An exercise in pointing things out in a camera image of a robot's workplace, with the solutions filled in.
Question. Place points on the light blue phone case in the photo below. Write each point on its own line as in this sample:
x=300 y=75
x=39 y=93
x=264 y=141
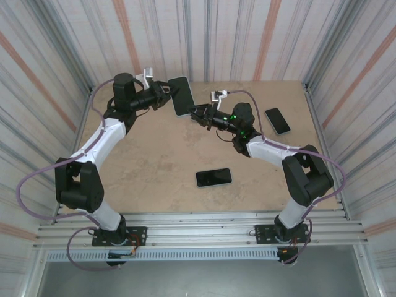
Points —
x=182 y=115

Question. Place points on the black phone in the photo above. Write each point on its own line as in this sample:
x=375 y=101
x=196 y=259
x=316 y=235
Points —
x=283 y=133
x=215 y=185

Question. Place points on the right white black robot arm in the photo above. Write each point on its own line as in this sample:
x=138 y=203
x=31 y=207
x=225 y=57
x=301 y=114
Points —
x=269 y=151

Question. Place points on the narrow aluminium side profile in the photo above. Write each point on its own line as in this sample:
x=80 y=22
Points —
x=80 y=127

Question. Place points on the wide aluminium side profile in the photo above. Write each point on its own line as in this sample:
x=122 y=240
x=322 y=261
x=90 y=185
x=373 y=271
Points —
x=328 y=154

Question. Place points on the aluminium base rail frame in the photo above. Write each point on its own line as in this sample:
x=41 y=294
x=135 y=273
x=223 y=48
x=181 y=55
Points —
x=198 y=230

